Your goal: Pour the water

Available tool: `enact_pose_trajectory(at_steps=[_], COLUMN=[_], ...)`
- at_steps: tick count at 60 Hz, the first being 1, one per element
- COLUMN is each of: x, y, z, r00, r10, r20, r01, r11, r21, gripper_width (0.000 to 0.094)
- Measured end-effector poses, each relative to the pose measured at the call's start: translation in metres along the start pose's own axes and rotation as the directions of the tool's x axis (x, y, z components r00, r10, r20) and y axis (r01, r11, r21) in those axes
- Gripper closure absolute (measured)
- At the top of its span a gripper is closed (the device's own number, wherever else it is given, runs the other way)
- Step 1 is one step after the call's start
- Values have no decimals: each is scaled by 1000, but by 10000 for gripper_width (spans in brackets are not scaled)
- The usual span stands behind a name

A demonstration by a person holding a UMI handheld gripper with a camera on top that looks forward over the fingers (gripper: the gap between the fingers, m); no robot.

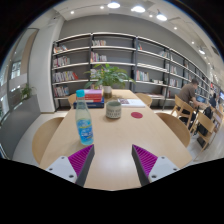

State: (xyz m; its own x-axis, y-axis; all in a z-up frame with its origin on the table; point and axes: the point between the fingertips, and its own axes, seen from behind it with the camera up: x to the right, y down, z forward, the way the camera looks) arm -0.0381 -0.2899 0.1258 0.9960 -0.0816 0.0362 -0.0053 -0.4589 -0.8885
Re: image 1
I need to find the group of slatted wooden chairs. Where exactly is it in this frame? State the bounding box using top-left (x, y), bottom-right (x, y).
top-left (170, 94), bottom-right (224, 154)

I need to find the person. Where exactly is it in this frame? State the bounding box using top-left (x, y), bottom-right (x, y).
top-left (176, 78), bottom-right (201, 125)
top-left (208, 93), bottom-right (218, 110)

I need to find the open white magazine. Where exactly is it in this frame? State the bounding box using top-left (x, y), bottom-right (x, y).
top-left (117, 98), bottom-right (147, 109)

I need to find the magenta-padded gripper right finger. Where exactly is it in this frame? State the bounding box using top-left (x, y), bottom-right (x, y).
top-left (131, 144), bottom-right (181, 187)

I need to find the red book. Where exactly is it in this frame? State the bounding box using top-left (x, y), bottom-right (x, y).
top-left (84, 94), bottom-right (103, 103)

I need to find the dark blue book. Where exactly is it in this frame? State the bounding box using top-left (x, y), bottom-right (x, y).
top-left (73, 99), bottom-right (106, 109)

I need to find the grey-patterned ceramic cup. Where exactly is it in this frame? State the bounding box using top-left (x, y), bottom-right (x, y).
top-left (105, 100), bottom-right (123, 120)

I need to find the clear blue-capped water bottle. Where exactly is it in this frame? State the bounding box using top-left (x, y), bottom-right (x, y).
top-left (74, 89), bottom-right (95, 146)

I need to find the small green floor plant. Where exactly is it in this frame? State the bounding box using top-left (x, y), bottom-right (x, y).
top-left (20, 83), bottom-right (35, 101)

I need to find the open laptop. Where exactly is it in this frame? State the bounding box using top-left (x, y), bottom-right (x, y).
top-left (195, 95), bottom-right (207, 104)

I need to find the flat round red coaster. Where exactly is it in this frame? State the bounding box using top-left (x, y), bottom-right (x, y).
top-left (130, 111), bottom-right (144, 120)

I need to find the green potted plant, white pot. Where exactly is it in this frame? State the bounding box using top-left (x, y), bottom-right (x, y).
top-left (83, 63), bottom-right (136, 100)

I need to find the pink-covered book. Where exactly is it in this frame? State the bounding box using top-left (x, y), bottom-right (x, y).
top-left (83, 88), bottom-right (104, 96)

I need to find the grey wall shelf unit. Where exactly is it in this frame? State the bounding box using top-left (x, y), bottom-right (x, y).
top-left (50, 31), bottom-right (213, 110)

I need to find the group of ceiling lights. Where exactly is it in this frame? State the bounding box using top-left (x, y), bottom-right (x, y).
top-left (68, 1), bottom-right (208, 56)

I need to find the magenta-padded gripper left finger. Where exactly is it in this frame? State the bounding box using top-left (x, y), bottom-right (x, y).
top-left (45, 144), bottom-right (96, 188)

